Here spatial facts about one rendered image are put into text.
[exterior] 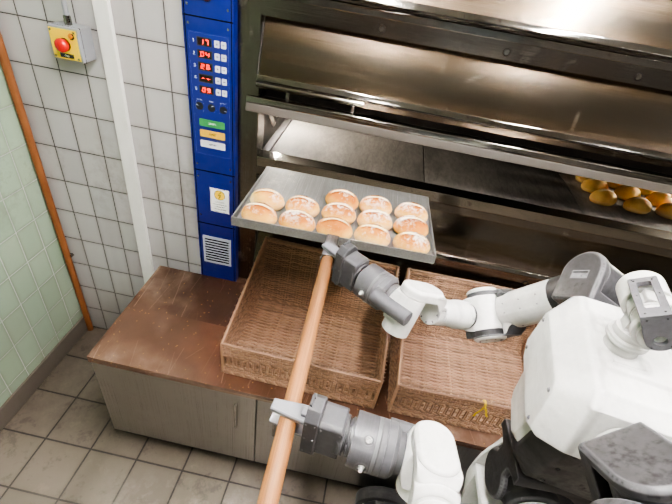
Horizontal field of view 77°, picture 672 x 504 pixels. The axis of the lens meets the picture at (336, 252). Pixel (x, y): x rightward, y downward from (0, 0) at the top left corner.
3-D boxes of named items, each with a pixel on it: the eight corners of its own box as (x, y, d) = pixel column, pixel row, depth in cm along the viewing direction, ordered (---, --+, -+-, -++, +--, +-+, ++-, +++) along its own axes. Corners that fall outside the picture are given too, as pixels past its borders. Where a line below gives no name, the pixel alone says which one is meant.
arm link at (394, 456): (363, 495, 66) (434, 520, 64) (380, 441, 62) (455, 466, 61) (371, 445, 76) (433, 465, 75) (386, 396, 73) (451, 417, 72)
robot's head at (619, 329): (643, 318, 68) (676, 278, 63) (659, 365, 61) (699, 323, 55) (600, 305, 70) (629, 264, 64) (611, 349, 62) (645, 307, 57)
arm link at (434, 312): (399, 276, 93) (439, 284, 100) (381, 310, 95) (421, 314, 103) (416, 292, 88) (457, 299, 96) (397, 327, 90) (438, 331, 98)
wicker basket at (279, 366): (262, 284, 185) (264, 233, 169) (387, 313, 182) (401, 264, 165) (218, 373, 147) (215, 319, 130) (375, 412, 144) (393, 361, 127)
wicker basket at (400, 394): (390, 313, 182) (405, 264, 166) (519, 339, 181) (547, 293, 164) (384, 413, 144) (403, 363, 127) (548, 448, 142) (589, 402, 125)
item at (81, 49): (68, 53, 139) (60, 20, 133) (97, 59, 139) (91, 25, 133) (53, 58, 133) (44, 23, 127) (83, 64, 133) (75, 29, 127)
